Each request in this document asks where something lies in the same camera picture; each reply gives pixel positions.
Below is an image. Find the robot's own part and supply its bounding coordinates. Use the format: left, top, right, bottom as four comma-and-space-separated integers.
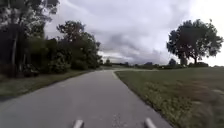
143, 117, 157, 128
72, 119, 85, 128

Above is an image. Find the distant line of bushes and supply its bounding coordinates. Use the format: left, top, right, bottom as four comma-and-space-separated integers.
100, 58, 210, 71

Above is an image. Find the row of dark trees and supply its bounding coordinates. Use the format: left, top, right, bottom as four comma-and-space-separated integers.
0, 0, 104, 79

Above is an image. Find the grey asphalt path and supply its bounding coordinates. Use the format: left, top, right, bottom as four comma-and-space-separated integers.
0, 69, 174, 128

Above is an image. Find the large broad tree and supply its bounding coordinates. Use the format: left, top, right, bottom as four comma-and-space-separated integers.
166, 18, 224, 66

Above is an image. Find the grass verge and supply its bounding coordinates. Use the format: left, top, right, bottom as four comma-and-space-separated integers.
0, 68, 98, 101

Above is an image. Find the grass field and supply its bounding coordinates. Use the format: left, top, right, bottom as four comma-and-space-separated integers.
114, 66, 224, 128

